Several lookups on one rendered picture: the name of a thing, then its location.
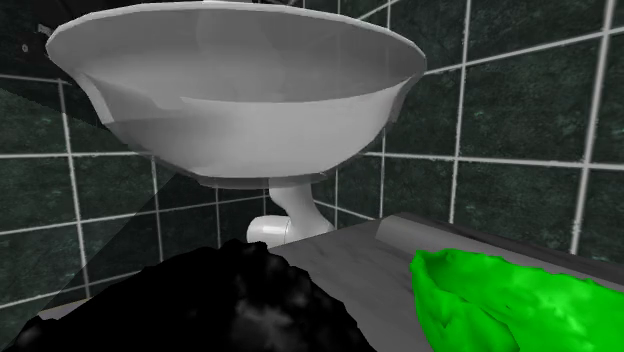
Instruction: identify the white wash basin with pipe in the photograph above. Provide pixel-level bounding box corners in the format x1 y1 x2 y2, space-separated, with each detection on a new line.
45 0 428 246

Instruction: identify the black lumpy object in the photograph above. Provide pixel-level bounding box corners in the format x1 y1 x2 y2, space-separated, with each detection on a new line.
3 237 378 352

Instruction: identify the green lumpy bowl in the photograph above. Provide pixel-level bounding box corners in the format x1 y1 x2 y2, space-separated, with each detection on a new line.
408 247 624 352

